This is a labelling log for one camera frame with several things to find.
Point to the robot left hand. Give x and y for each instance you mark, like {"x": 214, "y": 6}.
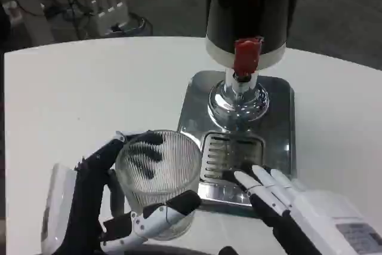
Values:
{"x": 85, "y": 195}

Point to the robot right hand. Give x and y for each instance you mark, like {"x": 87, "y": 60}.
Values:
{"x": 301, "y": 213}

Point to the clear ribbed glass cup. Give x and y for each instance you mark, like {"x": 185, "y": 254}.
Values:
{"x": 158, "y": 177}

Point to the steel drip tray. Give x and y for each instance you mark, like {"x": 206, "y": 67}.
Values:
{"x": 238, "y": 144}

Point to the red dispenser tap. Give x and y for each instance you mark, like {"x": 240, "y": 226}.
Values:
{"x": 246, "y": 57}

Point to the black drink dispenser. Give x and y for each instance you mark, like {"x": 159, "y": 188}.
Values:
{"x": 246, "y": 37}

